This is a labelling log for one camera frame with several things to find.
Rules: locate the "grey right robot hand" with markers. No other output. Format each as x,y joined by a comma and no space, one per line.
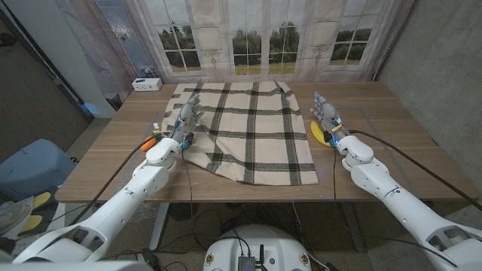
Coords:
329,116

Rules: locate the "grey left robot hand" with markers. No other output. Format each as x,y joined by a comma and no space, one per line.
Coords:
186,120

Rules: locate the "yellow banana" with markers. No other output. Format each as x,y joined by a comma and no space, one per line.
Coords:
315,133

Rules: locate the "cream black plaid scarf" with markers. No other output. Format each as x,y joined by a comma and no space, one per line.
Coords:
263,150

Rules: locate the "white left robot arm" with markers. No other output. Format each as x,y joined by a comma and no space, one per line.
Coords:
124,199

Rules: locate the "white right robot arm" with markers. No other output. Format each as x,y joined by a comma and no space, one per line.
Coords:
406,211

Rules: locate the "orange toy carrot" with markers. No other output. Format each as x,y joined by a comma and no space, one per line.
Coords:
147,145

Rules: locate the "white power strip box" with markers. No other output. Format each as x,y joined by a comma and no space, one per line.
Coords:
147,84

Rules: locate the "light blue floor object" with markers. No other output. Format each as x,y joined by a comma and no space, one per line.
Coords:
90,110

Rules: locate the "purple printed backdrop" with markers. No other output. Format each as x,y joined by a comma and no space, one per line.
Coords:
113,56

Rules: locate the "white table leg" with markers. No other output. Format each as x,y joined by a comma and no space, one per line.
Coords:
159,226

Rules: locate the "printed window backdrop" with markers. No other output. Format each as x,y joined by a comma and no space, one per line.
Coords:
263,22

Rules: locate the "grey table leg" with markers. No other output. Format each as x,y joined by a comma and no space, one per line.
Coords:
354,229

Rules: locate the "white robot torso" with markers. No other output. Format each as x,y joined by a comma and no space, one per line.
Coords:
260,241

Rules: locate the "black box on torso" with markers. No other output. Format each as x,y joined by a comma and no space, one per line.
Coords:
246,263

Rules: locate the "blue-grey plastic bin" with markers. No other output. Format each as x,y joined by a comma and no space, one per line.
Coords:
34,165

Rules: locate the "yellow patterned floor mat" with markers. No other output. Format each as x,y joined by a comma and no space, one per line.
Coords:
41,199

